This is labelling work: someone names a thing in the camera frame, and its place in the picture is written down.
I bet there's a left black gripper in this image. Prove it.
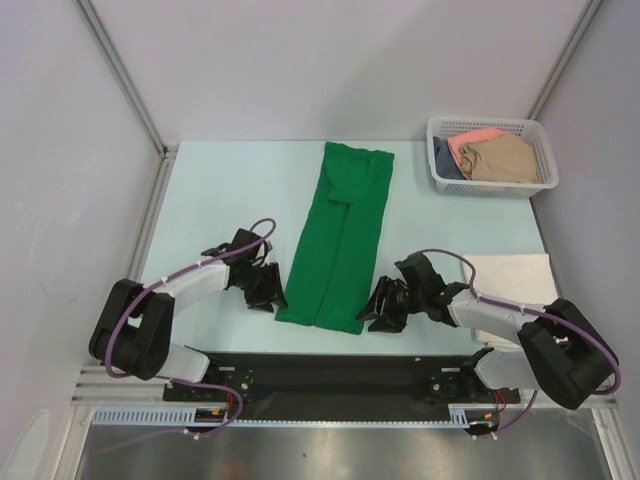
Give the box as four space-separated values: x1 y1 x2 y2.
234 261 287 313

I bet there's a green t shirt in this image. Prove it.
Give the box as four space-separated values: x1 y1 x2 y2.
275 142 395 335

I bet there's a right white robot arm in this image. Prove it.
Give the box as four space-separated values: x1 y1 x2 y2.
357 275 621 410

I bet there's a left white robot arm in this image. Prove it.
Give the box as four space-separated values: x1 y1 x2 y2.
88 258 286 400

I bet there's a folded white t shirt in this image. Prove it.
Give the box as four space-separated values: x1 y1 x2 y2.
460 253 559 347

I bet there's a blue t shirt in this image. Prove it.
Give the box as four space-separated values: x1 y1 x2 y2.
433 137 465 180

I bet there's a white plastic basket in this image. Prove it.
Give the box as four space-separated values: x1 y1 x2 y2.
426 116 559 198

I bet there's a pink t shirt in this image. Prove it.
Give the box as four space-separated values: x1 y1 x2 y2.
447 128 506 169

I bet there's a beige t shirt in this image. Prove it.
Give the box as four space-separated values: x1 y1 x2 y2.
460 134 539 184

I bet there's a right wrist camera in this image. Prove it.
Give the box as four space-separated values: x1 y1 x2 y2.
395 253 446 296

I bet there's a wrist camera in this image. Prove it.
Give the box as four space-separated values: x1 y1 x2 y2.
395 253 446 296
225 228 272 265

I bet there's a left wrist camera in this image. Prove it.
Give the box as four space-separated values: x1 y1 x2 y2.
225 228 272 265

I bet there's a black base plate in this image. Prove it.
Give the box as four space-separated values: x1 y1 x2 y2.
162 349 524 426

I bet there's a white cable duct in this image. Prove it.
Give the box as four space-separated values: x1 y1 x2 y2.
91 406 497 429

